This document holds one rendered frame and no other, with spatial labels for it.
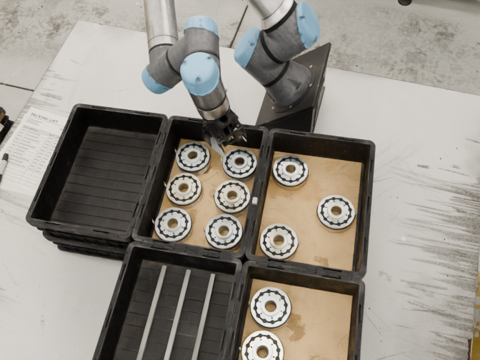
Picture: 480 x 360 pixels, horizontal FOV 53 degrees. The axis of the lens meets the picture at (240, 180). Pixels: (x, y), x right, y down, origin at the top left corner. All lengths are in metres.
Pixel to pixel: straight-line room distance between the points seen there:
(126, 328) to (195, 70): 0.69
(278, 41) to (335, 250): 0.60
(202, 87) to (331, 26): 2.06
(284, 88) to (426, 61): 1.52
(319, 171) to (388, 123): 0.38
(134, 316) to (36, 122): 0.86
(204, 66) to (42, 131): 0.98
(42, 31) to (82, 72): 1.35
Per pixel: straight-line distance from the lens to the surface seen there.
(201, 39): 1.06
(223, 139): 1.14
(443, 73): 2.88
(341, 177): 1.44
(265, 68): 1.46
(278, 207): 1.38
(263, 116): 1.60
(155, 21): 1.21
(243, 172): 1.40
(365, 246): 1.27
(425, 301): 1.49
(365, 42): 2.94
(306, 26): 1.37
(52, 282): 1.58
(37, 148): 1.82
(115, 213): 1.45
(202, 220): 1.38
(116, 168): 1.52
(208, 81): 0.98
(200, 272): 1.33
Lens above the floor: 2.08
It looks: 62 degrees down
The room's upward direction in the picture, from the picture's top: 7 degrees counter-clockwise
